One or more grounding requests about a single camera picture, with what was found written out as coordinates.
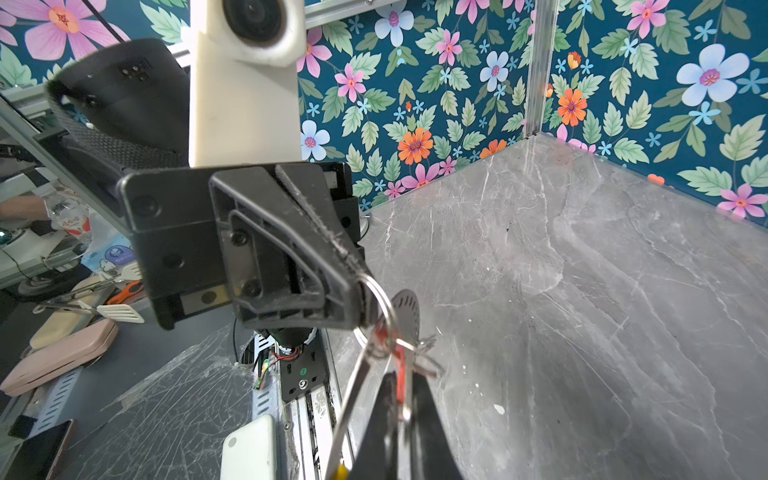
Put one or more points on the white square device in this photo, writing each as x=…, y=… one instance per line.
x=250, y=452

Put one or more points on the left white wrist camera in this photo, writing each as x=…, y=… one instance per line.
x=246, y=78

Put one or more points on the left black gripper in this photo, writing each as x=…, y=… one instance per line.
x=279, y=243

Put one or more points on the pink pencil case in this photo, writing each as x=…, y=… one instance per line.
x=60, y=358

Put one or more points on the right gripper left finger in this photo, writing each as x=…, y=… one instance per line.
x=377, y=457

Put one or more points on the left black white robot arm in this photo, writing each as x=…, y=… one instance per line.
x=126, y=109

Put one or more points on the orange handled scissors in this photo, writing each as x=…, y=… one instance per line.
x=131, y=292

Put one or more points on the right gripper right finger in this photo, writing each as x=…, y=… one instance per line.
x=431, y=457

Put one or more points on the dark smartphone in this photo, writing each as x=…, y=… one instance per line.
x=39, y=457

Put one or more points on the grey yellow keyring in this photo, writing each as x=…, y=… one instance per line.
x=402, y=312

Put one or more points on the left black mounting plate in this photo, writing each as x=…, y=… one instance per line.
x=304, y=373

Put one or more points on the red capped key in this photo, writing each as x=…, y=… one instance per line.
x=391, y=336

